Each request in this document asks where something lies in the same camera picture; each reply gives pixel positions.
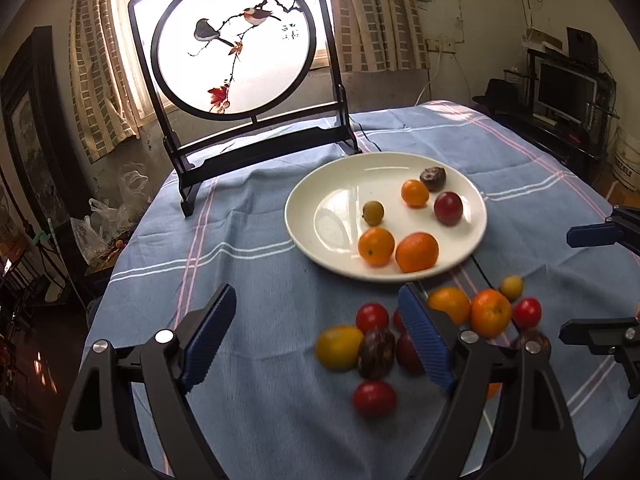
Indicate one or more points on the dark red plum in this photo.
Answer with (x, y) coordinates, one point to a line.
(448, 208)

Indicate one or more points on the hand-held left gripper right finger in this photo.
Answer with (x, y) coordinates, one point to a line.
(425, 345)

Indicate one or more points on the white round plate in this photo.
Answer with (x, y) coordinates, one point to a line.
(345, 210)

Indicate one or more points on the small orange kumquat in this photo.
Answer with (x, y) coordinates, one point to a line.
(415, 193)

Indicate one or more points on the clear plastic bag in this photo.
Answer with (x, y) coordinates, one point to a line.
(95, 235)
(134, 185)

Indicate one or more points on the white plastic bucket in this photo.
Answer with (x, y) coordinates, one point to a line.
(627, 157)

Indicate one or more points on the orange mandarin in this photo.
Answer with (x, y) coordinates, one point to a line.
(492, 390)
(450, 304)
(491, 312)
(417, 251)
(376, 246)

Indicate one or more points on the yellow oval fruit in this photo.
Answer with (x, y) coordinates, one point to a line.
(339, 347)

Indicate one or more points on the dark framed picture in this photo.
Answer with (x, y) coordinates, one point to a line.
(35, 130)

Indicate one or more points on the red cherry tomato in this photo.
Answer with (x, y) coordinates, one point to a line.
(375, 399)
(372, 318)
(407, 355)
(398, 321)
(527, 312)

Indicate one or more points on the black media stand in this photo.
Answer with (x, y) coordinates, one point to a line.
(575, 142)

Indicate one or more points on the dark wrinkled passion fruit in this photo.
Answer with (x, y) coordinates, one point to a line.
(432, 178)
(376, 353)

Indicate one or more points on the white wall socket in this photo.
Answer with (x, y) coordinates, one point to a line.
(440, 45)

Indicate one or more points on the silver computer monitor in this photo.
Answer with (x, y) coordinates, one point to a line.
(565, 91)

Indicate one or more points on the blue striped tablecloth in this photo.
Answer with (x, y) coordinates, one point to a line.
(250, 240)

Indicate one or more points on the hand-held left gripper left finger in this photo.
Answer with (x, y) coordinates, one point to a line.
(210, 340)

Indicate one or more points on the black hat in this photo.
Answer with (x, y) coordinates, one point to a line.
(500, 94)

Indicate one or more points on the small yellow-green fruit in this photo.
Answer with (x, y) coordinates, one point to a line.
(373, 212)
(511, 288)

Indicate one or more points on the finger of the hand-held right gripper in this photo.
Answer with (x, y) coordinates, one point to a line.
(592, 332)
(595, 236)

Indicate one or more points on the black speaker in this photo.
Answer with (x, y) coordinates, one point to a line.
(582, 46)

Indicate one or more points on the checked beige curtain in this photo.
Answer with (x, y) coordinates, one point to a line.
(380, 15)
(100, 70)

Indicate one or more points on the round bird painting screen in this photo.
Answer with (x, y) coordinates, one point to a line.
(235, 45)

